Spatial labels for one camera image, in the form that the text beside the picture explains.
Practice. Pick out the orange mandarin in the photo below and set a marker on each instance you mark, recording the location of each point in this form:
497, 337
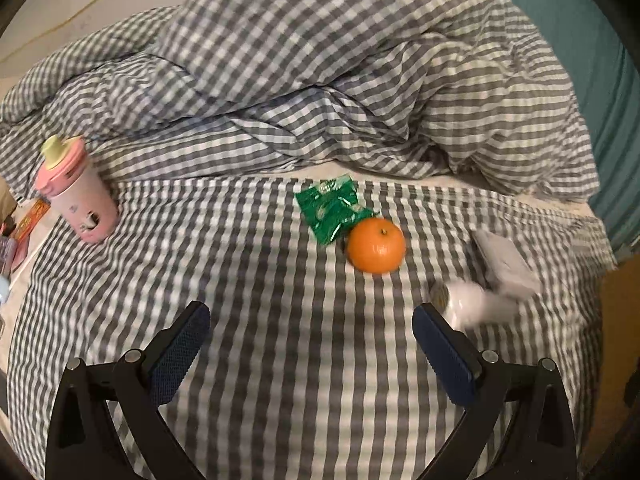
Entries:
376, 246

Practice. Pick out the teal curtain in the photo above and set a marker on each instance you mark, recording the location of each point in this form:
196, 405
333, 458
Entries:
607, 87

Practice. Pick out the green snack packet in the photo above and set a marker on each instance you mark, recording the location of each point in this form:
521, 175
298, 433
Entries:
332, 208

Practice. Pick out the orange snack wrapper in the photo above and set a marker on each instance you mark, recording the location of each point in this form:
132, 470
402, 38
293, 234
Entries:
25, 227

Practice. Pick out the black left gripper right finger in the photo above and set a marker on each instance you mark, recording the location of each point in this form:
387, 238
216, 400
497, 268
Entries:
539, 442

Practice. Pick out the white cylindrical plug device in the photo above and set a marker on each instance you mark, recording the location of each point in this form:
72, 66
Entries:
466, 305

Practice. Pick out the pink kids bottle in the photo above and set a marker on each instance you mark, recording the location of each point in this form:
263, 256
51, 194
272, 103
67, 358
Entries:
70, 182

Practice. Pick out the white square charger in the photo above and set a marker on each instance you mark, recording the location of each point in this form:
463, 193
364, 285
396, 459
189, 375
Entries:
509, 274

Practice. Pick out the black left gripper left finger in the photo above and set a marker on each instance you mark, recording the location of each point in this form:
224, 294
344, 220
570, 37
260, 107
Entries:
82, 440

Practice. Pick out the crumpled checkered duvet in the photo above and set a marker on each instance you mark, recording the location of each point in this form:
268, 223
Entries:
404, 88

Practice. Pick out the cardboard box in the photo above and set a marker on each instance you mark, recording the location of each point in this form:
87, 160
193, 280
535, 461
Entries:
620, 323

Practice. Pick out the checkered bed sheet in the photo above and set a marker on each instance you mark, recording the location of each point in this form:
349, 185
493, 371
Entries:
311, 370

